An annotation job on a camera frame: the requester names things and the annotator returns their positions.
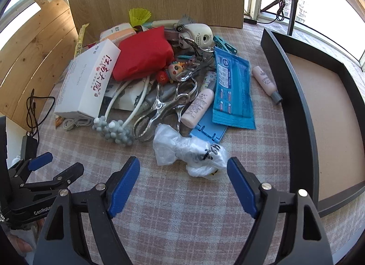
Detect blue plastic flat piece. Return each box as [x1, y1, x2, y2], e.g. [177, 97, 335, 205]
[189, 104, 228, 144]

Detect pink lotion bottle grey cap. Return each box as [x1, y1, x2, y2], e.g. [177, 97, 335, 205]
[252, 66, 283, 105]

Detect white box red characters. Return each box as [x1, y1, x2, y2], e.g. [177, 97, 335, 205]
[55, 39, 121, 119]

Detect teal clothes peg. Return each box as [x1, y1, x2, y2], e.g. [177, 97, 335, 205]
[213, 35, 237, 54]

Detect orange white tissue pack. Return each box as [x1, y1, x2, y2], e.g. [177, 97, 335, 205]
[99, 23, 136, 46]

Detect dragon figurine keychain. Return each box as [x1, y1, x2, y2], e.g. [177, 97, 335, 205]
[155, 61, 185, 85]

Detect yellow plastic shuttlecock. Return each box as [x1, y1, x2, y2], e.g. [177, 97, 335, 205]
[129, 8, 151, 27]

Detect black tray with cardboard bottom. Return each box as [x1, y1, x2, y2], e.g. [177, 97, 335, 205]
[261, 29, 364, 217]

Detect white round plug adapter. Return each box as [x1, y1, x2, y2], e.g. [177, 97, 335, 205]
[179, 23, 214, 49]

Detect metal scissors clamp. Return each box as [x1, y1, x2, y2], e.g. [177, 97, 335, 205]
[132, 78, 198, 142]

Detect white plastic bag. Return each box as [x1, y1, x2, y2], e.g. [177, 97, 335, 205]
[153, 124, 229, 180]

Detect blue wet wipes packet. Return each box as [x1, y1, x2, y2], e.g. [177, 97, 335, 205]
[212, 48, 256, 130]

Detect black cable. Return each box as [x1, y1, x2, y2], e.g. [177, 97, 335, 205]
[26, 88, 56, 140]

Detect grey bead cluster cord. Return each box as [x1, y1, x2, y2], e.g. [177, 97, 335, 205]
[93, 116, 135, 147]

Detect red cloth pouch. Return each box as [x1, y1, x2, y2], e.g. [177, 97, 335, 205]
[113, 27, 174, 82]

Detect pink tube bottle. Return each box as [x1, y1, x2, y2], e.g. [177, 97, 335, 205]
[181, 88, 214, 129]

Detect white sunscreen bottle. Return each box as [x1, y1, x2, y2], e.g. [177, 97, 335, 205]
[143, 19, 179, 29]

